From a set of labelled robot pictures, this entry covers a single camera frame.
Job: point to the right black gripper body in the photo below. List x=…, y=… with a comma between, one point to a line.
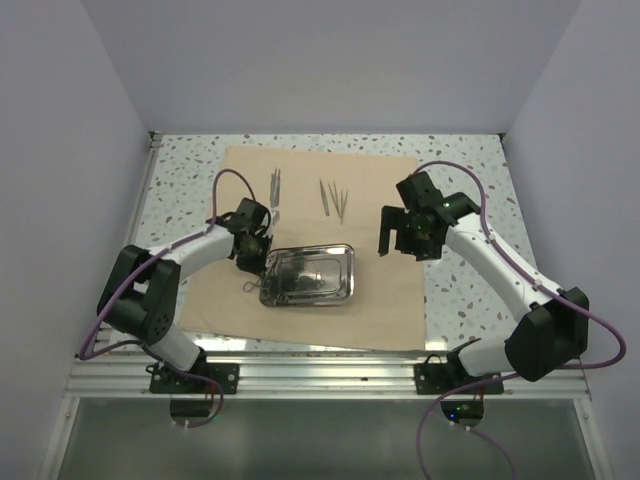
x=421, y=246

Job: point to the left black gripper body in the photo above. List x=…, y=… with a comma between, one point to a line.
x=255, y=258

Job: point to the steel forceps with rings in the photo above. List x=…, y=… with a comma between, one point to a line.
x=261, y=282

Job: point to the steel instrument tray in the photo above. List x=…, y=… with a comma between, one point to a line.
x=319, y=275

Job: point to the beige cloth wrap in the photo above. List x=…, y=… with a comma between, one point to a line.
x=386, y=311

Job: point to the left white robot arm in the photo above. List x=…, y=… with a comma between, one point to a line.
x=140, y=295

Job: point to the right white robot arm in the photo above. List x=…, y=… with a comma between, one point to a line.
x=552, y=324

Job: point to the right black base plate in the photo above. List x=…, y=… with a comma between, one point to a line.
x=437, y=374

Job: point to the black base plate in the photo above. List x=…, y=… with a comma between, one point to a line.
x=437, y=374
x=220, y=377

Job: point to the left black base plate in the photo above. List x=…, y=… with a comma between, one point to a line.
x=220, y=377

